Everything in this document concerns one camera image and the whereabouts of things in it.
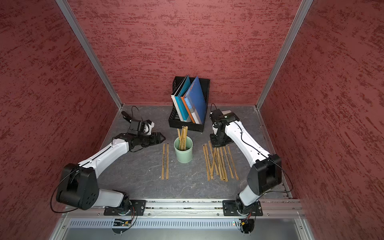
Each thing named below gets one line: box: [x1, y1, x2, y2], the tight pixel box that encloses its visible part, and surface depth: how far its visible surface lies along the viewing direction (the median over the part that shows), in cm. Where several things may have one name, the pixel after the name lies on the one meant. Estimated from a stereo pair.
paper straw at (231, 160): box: [226, 144, 240, 181], surface depth 91 cm
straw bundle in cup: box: [177, 125, 188, 151], surface depth 85 cm
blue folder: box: [184, 75, 207, 124], surface depth 96 cm
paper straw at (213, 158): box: [208, 140, 219, 176], surface depth 91 cm
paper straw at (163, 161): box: [161, 143, 166, 179], surface depth 92 cm
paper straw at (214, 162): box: [211, 147, 218, 178], surface depth 92 cm
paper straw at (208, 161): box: [204, 143, 214, 181], surface depth 93 cm
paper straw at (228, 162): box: [223, 146, 235, 179], surface depth 91 cm
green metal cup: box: [173, 136, 194, 163], surface depth 87 cm
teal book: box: [174, 75, 191, 122], surface depth 92 cm
